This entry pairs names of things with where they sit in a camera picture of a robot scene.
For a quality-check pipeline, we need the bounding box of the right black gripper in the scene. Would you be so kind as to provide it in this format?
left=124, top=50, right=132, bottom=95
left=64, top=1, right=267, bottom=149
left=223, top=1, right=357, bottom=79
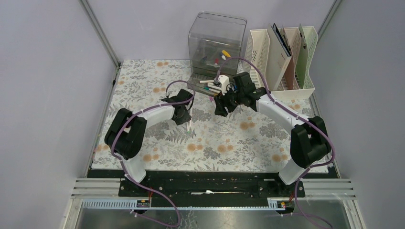
left=214, top=84, right=244, bottom=117

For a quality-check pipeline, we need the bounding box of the teal cap white marker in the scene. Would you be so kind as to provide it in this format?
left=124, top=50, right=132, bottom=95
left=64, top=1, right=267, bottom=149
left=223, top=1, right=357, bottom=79
left=205, top=87, right=221, bottom=95

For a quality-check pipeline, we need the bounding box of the yellow small bottle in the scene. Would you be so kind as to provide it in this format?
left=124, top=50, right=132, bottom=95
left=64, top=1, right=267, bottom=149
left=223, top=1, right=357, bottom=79
left=221, top=50, right=231, bottom=58

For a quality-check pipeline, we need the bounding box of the clear acrylic drawer organizer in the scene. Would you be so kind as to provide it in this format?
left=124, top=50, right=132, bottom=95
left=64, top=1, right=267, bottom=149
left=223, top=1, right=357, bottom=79
left=188, top=11, right=247, bottom=96

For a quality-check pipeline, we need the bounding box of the beige notebook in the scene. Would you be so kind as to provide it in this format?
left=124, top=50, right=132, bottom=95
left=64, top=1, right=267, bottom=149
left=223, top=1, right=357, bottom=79
left=266, top=24, right=291, bottom=91

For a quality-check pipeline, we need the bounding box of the green clipboard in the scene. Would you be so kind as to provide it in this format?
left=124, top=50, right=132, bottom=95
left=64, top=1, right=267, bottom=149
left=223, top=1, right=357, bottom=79
left=295, top=24, right=318, bottom=89

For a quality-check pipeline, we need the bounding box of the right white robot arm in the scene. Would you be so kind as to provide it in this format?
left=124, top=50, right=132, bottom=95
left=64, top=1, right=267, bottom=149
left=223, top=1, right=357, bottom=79
left=214, top=72, right=331, bottom=197

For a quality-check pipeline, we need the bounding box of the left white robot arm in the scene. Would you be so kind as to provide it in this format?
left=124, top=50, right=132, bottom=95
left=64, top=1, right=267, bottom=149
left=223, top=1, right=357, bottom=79
left=104, top=89, right=194, bottom=196

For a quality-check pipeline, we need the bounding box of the floral table mat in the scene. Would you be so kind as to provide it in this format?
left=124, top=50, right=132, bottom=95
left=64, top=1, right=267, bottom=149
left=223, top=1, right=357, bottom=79
left=91, top=60, right=290, bottom=172

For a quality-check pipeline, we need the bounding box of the white mesh file rack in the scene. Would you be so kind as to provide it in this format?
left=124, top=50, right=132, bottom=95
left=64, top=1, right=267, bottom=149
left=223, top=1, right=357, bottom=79
left=242, top=25, right=318, bottom=100

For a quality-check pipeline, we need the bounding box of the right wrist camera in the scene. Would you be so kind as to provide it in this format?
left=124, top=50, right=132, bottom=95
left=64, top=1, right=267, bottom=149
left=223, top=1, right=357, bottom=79
left=214, top=75, right=230, bottom=94

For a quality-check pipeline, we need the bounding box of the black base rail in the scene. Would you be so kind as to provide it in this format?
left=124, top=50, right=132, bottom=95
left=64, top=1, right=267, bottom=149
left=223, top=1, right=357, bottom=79
left=88, top=169, right=342, bottom=208

